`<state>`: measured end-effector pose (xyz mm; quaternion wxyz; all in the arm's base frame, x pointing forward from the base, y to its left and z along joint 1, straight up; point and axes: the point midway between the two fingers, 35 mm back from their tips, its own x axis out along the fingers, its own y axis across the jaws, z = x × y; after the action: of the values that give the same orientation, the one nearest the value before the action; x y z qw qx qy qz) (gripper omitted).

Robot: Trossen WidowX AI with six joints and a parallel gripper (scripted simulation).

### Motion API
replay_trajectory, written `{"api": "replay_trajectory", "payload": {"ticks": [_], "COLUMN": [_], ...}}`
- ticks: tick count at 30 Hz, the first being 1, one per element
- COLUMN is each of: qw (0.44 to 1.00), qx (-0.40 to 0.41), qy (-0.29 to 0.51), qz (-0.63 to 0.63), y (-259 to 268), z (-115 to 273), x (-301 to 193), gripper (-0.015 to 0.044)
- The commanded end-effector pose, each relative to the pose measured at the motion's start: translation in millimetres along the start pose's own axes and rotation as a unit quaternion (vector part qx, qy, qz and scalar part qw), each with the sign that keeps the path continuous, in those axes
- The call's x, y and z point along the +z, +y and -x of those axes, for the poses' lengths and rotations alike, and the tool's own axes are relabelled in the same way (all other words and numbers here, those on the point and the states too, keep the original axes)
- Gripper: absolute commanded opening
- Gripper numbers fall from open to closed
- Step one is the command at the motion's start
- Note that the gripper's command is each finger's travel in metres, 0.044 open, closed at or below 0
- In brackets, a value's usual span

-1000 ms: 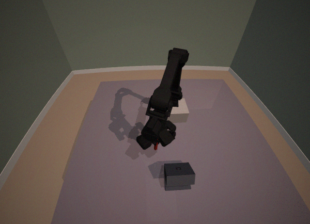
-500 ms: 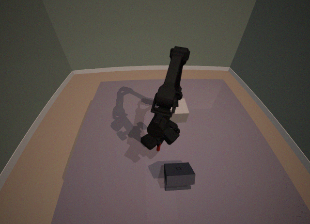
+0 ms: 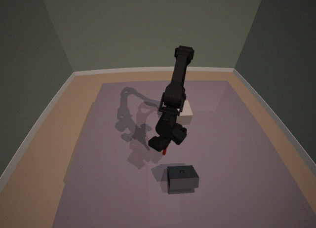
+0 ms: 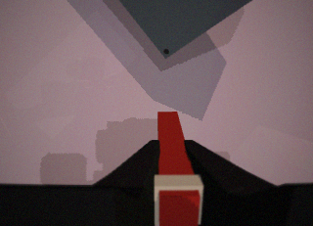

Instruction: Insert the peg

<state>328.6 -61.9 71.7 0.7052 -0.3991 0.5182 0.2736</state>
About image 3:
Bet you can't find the grey sloped panel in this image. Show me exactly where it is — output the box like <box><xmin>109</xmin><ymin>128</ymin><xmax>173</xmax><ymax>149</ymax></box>
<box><xmin>167</xmin><ymin>165</ymin><xmax>199</xmax><ymax>194</ymax></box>

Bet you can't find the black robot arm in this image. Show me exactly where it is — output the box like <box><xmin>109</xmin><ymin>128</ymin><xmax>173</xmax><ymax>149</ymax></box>
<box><xmin>156</xmin><ymin>45</ymin><xmax>194</xmax><ymax>145</ymax></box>

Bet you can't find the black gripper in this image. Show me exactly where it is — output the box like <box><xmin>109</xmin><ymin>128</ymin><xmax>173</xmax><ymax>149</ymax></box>
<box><xmin>148</xmin><ymin>123</ymin><xmax>183</xmax><ymax>152</ymax></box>

